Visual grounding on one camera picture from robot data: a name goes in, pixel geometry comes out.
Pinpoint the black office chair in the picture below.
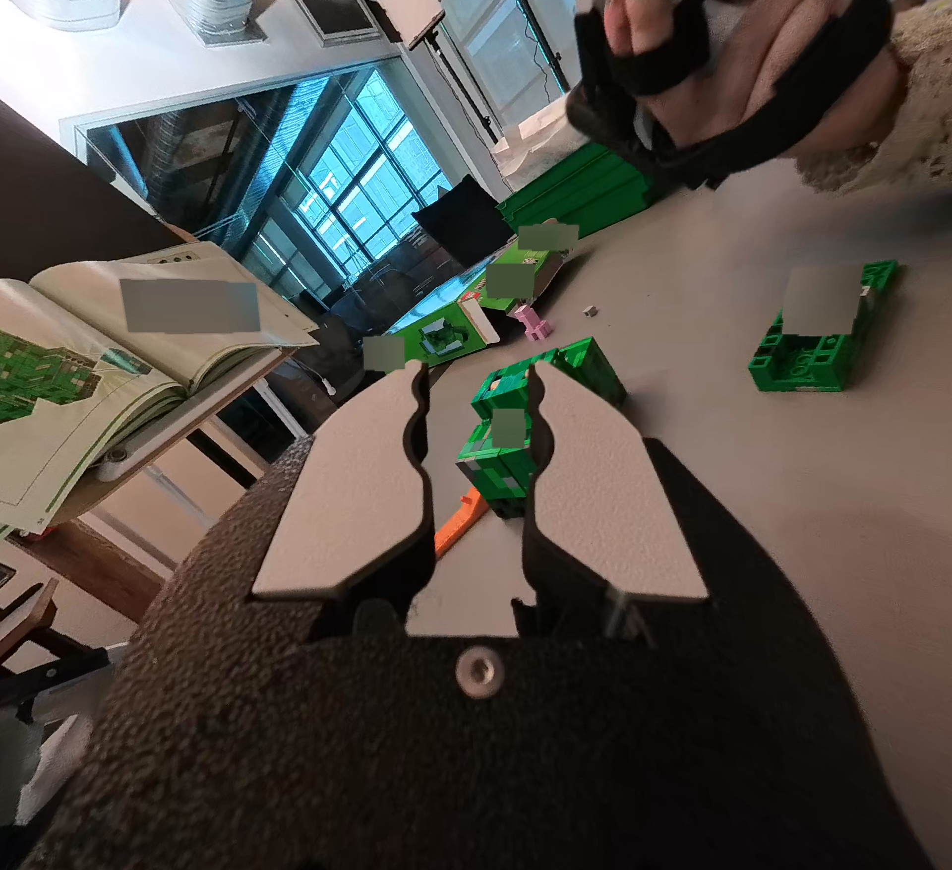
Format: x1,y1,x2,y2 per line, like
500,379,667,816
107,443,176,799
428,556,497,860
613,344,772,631
411,174,516,268

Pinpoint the green lego set box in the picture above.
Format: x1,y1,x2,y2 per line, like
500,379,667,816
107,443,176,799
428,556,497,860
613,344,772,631
385,219,583,367

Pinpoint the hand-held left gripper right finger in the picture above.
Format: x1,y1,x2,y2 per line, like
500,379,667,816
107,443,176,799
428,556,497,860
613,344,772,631
522,362,711,644

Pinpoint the framed wall vent grille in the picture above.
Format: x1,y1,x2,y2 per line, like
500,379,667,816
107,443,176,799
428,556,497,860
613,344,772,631
286,0,378,47

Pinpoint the lego instruction booklet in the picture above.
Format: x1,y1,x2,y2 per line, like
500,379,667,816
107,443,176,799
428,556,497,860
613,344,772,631
0,241,321,535

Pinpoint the hollow green lego head block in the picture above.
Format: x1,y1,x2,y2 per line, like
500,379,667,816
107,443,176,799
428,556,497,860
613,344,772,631
747,258,902,393

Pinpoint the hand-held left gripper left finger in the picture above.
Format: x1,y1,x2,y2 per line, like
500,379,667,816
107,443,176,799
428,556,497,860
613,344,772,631
250,362,436,625

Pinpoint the orange brick separator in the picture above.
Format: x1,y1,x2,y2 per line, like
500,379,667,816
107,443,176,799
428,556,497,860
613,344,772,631
433,487,490,559

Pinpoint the white crumpled paper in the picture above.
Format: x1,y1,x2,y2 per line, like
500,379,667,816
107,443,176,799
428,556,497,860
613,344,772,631
491,104,590,172

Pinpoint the black panel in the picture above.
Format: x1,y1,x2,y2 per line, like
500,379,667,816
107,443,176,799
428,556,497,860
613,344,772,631
0,100,202,283

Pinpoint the green lego legs assembly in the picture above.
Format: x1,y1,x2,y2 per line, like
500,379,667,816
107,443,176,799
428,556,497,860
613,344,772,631
456,336,627,521

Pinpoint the person's right hand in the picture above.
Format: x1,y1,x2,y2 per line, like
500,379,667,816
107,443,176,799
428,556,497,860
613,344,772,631
604,0,910,160

